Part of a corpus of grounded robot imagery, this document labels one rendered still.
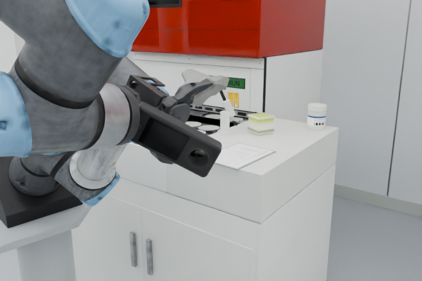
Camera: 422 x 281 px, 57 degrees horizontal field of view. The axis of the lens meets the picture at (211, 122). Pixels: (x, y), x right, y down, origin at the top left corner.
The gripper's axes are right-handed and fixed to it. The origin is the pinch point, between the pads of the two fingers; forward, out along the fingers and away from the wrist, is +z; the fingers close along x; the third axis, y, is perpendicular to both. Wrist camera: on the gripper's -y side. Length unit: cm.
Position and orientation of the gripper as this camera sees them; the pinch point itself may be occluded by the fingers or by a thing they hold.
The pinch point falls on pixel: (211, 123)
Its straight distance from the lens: 62.2
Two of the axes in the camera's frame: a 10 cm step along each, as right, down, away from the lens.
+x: -4.4, 8.5, 2.8
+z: 5.2, -0.1, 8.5
